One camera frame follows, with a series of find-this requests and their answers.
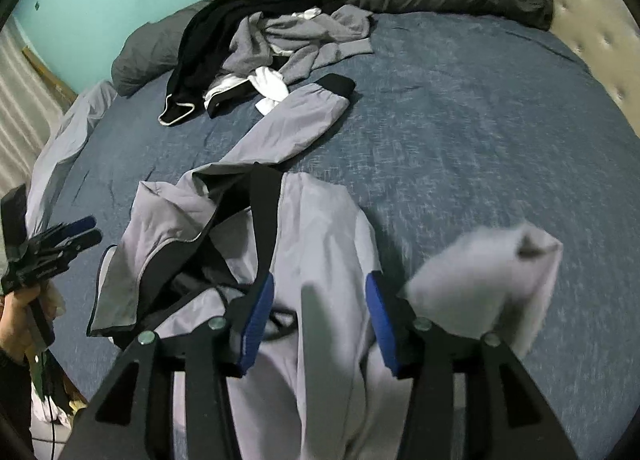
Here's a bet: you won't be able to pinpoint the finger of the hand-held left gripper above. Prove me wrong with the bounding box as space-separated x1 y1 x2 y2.
47 216 97 241
52 229 103 262

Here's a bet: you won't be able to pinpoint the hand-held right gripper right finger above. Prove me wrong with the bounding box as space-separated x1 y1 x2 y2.
365 272 581 460

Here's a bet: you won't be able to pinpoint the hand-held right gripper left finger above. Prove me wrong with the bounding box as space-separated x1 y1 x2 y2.
60 272 276 460

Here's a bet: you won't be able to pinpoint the light grey jacket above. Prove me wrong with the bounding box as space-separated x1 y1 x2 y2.
87 74 563 460

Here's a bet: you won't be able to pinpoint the person's left forearm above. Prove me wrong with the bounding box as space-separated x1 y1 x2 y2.
0 350 36 453

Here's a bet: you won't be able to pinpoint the person's left hand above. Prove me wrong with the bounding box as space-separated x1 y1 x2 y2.
0 285 60 367

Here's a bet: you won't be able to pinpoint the light grey blanket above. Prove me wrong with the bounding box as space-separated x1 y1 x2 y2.
25 80 118 236

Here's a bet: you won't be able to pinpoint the striped cream curtain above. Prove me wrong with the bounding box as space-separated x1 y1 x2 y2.
0 22 66 191

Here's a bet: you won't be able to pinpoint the colourful plastic bag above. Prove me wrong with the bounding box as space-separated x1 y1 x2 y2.
27 355 88 427

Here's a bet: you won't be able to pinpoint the black and white shorts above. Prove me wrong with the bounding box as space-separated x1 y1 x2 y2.
202 72 261 119

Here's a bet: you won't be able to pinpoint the black shorts with white piping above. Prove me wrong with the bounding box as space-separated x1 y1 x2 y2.
158 5 241 127

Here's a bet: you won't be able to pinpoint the cream tufted headboard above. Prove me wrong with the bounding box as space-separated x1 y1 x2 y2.
492 0 640 116

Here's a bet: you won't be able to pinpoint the wooden window frame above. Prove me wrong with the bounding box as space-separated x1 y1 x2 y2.
22 47 78 103

